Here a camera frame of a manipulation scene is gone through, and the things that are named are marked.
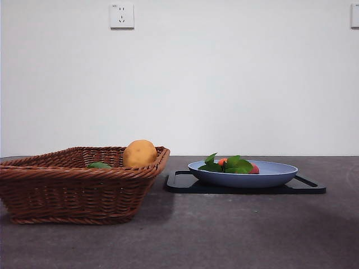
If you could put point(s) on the orange carrot with green leaves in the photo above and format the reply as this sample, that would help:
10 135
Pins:
237 166

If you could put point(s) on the blue round plate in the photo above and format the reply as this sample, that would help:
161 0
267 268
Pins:
246 179

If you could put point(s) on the yellow-brown potato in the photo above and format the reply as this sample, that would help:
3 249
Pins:
139 154

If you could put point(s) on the black flat tray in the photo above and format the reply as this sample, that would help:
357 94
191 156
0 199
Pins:
181 185

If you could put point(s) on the green vegetable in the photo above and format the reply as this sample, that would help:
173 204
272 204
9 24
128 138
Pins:
98 165

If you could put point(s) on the brown wicker basket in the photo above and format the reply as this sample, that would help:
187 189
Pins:
70 193

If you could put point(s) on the white wall socket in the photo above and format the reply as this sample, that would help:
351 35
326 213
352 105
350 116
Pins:
122 16

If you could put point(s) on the white wall switch plate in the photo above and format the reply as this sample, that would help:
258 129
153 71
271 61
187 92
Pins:
355 16

